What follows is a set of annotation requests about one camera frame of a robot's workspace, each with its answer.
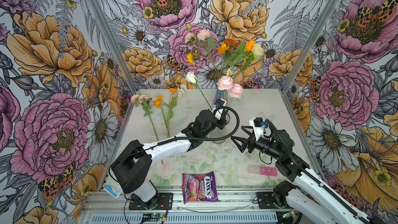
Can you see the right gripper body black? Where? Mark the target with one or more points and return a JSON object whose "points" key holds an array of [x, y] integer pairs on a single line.
{"points": [[249, 143]]}

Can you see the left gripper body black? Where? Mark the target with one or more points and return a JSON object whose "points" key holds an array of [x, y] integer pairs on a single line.
{"points": [[214, 120]]}

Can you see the clear grey glass vase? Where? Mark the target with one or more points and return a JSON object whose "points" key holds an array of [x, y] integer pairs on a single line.
{"points": [[219, 135]]}

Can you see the blue purple glass vase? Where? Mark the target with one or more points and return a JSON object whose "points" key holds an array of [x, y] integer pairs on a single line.
{"points": [[221, 94]]}

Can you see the yellow orange rose flower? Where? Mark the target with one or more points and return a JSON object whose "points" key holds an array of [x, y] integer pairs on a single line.
{"points": [[243, 56]]}

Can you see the yellow orange poppy stem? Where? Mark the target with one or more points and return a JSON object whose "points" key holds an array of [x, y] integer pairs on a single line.
{"points": [[222, 48]]}

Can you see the white rose flower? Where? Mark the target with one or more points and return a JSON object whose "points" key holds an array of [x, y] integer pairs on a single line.
{"points": [[258, 52]]}

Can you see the orange gerbera flower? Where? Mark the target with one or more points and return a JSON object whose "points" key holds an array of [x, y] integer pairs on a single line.
{"points": [[231, 43]]}

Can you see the pink carnation flower stem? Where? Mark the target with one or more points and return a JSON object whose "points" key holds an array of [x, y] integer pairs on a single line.
{"points": [[199, 33]]}

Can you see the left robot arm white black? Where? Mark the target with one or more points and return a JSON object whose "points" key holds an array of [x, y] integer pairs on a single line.
{"points": [[131, 167]]}

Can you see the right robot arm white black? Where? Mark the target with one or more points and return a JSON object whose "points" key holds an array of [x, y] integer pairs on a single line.
{"points": [[303, 190]]}

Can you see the pink white pill organizer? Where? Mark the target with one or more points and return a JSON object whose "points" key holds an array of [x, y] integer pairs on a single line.
{"points": [[262, 170]]}

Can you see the orange poppy stem on table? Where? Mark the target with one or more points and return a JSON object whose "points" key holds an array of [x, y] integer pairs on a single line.
{"points": [[167, 108]]}

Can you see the purple Fox's candy bag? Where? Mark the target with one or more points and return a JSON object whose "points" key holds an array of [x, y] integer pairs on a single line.
{"points": [[199, 188]]}

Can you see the white blue packet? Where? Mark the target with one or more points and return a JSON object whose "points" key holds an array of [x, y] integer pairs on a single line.
{"points": [[114, 189]]}

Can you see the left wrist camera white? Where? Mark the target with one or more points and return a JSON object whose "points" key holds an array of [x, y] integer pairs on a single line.
{"points": [[217, 108]]}

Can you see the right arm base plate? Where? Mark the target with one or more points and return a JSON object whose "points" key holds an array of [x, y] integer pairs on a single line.
{"points": [[271, 200]]}

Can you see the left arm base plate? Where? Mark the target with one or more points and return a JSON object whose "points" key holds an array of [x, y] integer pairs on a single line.
{"points": [[161, 201]]}

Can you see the aluminium rail front frame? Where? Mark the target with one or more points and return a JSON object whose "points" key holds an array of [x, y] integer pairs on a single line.
{"points": [[234, 207]]}

